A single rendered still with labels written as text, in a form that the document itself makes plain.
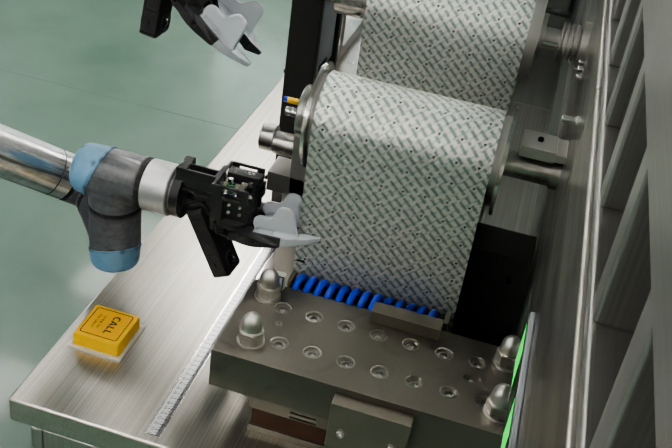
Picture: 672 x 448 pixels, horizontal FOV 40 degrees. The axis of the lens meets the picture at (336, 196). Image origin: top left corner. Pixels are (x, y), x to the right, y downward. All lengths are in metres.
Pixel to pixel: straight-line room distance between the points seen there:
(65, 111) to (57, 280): 1.12
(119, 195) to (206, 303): 0.24
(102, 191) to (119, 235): 0.08
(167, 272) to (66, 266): 1.53
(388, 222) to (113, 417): 0.44
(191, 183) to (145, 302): 0.25
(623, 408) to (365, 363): 0.75
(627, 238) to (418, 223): 0.66
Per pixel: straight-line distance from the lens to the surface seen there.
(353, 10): 1.42
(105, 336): 1.35
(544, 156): 1.18
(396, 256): 1.24
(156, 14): 1.27
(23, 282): 2.96
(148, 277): 1.49
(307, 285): 1.27
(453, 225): 1.20
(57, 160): 1.43
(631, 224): 0.58
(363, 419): 1.14
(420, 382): 1.17
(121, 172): 1.30
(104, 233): 1.36
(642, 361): 0.44
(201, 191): 1.28
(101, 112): 3.89
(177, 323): 1.40
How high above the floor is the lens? 1.81
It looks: 32 degrees down
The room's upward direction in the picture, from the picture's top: 9 degrees clockwise
